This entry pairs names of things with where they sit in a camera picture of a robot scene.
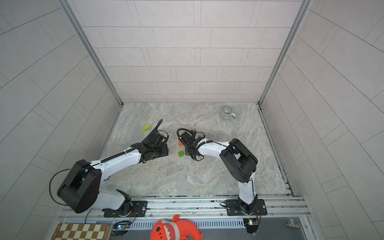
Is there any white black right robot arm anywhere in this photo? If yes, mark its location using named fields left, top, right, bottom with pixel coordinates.
left=177, top=128, right=268, bottom=217

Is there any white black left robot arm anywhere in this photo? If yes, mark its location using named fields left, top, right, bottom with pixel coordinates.
left=57, top=130, right=169, bottom=218

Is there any lime green long block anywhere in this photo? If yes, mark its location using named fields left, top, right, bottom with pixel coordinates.
left=142, top=124, right=152, bottom=132

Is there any striped ceramic mug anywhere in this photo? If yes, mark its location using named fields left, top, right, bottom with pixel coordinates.
left=220, top=106, right=237, bottom=120

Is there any red shark plush toy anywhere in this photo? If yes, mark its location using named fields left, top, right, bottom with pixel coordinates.
left=150, top=215, right=204, bottom=240

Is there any left controller circuit board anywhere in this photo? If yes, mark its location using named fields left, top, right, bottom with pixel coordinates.
left=112, top=221, right=132, bottom=237

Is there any controller circuit board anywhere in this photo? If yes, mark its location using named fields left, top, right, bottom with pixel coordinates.
left=243, top=219, right=260, bottom=235
left=112, top=221, right=132, bottom=237

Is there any right controller circuit board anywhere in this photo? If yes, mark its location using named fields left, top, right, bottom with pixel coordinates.
left=243, top=219, right=260, bottom=235

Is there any wooden chessboard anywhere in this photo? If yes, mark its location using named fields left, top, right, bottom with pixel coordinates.
left=51, top=224, right=112, bottom=240

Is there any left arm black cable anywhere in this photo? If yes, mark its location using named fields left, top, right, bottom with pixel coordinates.
left=48, top=119, right=169, bottom=224

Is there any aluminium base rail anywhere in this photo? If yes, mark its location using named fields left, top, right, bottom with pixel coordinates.
left=58, top=196, right=311, bottom=223

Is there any aluminium corner post left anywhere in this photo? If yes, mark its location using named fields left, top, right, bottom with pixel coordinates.
left=58, top=0, right=124, bottom=107

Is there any aluminium corner post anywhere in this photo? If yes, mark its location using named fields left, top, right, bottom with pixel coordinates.
left=259, top=0, right=312, bottom=106
left=58, top=0, right=124, bottom=107

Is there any aluminium corner post right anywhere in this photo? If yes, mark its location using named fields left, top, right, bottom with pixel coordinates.
left=259, top=0, right=312, bottom=106

